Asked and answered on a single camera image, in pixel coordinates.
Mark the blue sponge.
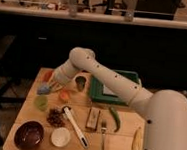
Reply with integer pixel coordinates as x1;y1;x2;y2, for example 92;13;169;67
37;84;50;95

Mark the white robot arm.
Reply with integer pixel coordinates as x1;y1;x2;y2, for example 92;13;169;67
51;47;187;150

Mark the orange bowl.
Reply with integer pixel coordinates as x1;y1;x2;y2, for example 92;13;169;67
42;70;53;83

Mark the purple bowl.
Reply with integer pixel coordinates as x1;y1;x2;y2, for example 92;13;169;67
14;120;44;150

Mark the green plastic cup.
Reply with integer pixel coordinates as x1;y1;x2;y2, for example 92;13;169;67
34;95;48;112

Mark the dark metal cup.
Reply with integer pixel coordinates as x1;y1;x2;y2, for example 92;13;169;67
75;76;87;91

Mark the bunch of red grapes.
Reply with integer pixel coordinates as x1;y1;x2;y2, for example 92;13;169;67
46;109;65;127

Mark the green tray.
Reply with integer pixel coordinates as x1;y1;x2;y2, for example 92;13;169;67
89;70;141;106

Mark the brown wooden block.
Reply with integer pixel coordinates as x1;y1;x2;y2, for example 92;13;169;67
86;108;100;131

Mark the grey wedge block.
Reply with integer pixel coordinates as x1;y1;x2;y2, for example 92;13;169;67
102;86;115;96

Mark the silver fork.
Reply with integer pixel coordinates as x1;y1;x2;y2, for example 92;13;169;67
101;120;107;150

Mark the green chili pepper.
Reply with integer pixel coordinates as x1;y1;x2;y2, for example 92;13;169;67
109;106;121;132

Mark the white handled kitchen tool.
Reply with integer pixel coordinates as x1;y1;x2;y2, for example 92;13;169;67
63;106;89;149

